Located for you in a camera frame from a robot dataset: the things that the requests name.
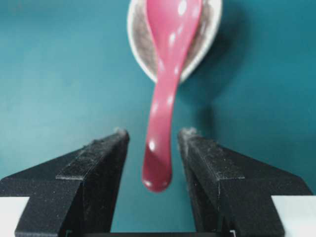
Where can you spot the small speckled ceramic dish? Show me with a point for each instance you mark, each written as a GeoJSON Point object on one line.
{"type": "Point", "coordinates": [142, 45]}

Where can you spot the pink plastic spoon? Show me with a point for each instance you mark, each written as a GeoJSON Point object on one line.
{"type": "Point", "coordinates": [172, 25]}

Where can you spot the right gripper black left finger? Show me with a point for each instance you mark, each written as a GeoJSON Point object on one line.
{"type": "Point", "coordinates": [69, 196]}

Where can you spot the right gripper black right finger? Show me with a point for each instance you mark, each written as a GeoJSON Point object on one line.
{"type": "Point", "coordinates": [235, 195]}

